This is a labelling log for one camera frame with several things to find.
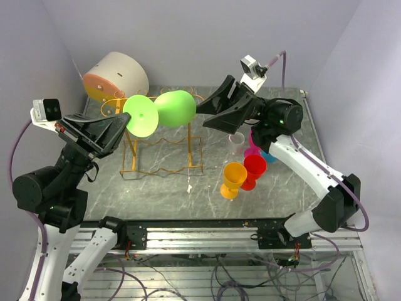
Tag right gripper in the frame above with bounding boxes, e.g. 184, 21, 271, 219
194, 76, 275, 134

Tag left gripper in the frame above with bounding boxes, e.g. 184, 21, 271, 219
55, 110, 132, 190

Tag clear wine glass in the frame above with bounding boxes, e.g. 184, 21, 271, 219
228, 132, 245, 155

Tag pink plastic wine glass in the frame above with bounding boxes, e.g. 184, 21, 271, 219
244, 132, 261, 157

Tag green plastic wine glass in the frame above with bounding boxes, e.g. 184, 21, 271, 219
123, 90, 196, 138

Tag red plastic wine glass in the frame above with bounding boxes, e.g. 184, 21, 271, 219
241, 154, 267, 191

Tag yellow plastic wine glass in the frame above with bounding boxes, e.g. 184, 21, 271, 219
220, 162, 247, 199

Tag blue plastic wine glass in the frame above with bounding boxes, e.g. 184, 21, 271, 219
261, 150, 277, 163

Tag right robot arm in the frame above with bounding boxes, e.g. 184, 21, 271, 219
196, 75, 361, 248

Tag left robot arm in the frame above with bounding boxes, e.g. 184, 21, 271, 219
12, 113, 130, 300

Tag white cylindrical container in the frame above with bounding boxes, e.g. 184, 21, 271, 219
82, 51, 149, 102

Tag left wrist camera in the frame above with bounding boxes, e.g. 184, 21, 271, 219
29, 98, 62, 132

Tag gold wire wine glass rack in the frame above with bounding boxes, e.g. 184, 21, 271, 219
100, 87, 204, 179

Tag aluminium mounting rail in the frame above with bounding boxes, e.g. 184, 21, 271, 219
39, 224, 363, 255

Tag loose cables under table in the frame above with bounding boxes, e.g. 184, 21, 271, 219
93, 247, 348, 301

